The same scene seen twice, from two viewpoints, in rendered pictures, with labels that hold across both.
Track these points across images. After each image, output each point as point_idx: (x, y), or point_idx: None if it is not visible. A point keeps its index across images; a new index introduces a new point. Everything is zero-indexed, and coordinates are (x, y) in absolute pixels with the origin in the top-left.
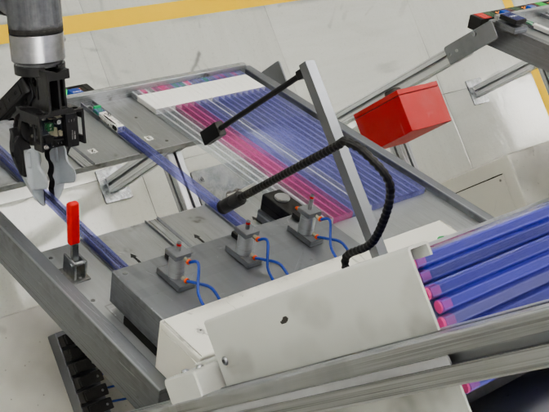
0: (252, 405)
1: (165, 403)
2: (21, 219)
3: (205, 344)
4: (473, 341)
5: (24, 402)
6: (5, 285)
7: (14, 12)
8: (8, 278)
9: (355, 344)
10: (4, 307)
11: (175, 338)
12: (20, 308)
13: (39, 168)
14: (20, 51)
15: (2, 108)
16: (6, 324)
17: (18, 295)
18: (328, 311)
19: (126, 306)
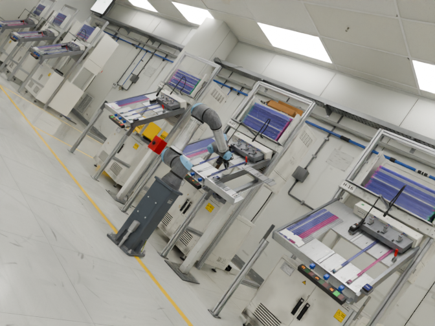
0: (289, 141)
1: (274, 157)
2: None
3: (269, 150)
4: (307, 114)
5: None
6: (153, 236)
7: (226, 143)
8: (151, 235)
9: (295, 126)
10: (158, 239)
11: (268, 152)
12: (156, 237)
13: (230, 163)
14: (228, 148)
15: (221, 162)
16: (217, 200)
17: (154, 235)
18: (292, 126)
19: (256, 160)
